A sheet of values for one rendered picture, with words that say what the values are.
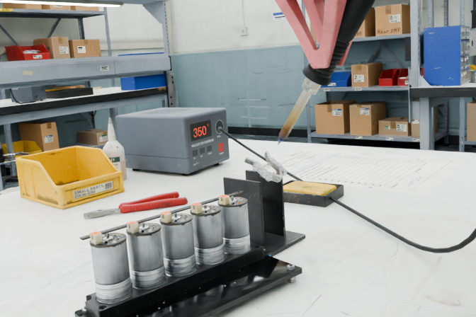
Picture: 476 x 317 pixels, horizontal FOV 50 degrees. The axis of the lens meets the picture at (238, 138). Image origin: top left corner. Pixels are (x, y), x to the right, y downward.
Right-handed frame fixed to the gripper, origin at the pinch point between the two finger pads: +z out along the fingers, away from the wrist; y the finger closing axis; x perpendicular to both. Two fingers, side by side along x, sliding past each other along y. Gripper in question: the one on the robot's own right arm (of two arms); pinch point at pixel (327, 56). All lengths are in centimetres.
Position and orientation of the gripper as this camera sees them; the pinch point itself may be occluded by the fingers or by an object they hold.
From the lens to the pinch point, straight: 42.4
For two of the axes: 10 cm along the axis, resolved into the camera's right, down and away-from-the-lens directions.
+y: -6.5, 1.7, -7.4
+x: 7.6, 0.5, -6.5
